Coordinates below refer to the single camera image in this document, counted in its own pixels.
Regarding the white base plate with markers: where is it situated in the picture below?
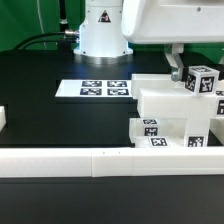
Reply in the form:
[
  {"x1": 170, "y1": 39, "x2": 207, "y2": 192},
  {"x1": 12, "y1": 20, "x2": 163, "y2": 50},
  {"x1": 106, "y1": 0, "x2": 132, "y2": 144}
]
[{"x1": 55, "y1": 79, "x2": 131, "y2": 98}]

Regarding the white chair seat part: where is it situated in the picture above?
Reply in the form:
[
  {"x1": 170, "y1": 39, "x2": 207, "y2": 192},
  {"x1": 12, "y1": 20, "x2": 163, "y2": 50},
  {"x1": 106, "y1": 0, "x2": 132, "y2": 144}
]
[{"x1": 159, "y1": 116, "x2": 224, "y2": 148}]

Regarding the white fence wall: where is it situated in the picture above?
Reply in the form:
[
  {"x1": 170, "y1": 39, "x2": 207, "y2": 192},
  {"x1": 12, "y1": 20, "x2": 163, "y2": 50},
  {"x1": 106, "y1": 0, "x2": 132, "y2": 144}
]
[
  {"x1": 0, "y1": 147, "x2": 224, "y2": 178},
  {"x1": 0, "y1": 106, "x2": 6, "y2": 132}
]

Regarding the white left fence wall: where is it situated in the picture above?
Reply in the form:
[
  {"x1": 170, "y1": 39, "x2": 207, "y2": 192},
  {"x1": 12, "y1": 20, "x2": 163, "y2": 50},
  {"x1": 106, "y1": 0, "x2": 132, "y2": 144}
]
[{"x1": 0, "y1": 106, "x2": 6, "y2": 132}]

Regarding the white front fence wall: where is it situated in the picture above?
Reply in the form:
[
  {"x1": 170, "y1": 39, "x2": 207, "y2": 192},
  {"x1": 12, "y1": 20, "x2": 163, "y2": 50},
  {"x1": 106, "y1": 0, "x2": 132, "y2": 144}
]
[{"x1": 0, "y1": 147, "x2": 224, "y2": 178}]

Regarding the small white block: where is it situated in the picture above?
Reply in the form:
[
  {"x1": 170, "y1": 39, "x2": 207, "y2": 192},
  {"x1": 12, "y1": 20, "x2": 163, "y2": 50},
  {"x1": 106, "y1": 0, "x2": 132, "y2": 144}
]
[{"x1": 129, "y1": 118, "x2": 159, "y2": 143}]

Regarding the black cable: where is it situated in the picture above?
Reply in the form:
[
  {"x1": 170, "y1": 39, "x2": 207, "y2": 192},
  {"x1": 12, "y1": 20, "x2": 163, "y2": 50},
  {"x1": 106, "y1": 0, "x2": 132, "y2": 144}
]
[{"x1": 13, "y1": 29, "x2": 81, "y2": 51}]

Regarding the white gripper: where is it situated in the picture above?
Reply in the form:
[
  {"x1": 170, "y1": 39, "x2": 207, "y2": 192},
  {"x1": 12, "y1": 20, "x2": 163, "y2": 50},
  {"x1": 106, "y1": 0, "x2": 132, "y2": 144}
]
[{"x1": 122, "y1": 0, "x2": 224, "y2": 82}]

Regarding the white chair back frame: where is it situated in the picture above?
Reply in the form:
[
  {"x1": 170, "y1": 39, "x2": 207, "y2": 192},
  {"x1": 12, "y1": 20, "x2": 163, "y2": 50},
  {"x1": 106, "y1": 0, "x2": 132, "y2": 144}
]
[{"x1": 131, "y1": 74, "x2": 224, "y2": 119}]

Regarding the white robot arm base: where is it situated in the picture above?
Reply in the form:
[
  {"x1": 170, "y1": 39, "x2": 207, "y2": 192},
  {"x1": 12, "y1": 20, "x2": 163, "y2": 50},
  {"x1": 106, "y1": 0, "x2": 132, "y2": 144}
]
[{"x1": 74, "y1": 0, "x2": 133, "y2": 65}]

